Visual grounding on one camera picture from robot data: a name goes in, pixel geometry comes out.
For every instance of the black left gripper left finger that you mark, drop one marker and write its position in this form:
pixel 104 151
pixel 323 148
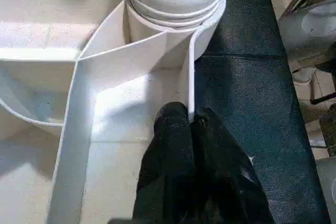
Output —
pixel 168 171

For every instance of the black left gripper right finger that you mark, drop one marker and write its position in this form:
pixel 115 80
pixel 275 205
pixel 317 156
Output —
pixel 226 177

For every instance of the white plastic table top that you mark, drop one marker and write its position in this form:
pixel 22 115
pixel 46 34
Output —
pixel 79 77

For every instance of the black work mat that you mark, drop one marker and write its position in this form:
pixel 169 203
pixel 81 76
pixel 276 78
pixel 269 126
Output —
pixel 241 103

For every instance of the white rounded machine part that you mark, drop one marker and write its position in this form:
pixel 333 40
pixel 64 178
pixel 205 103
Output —
pixel 310 30

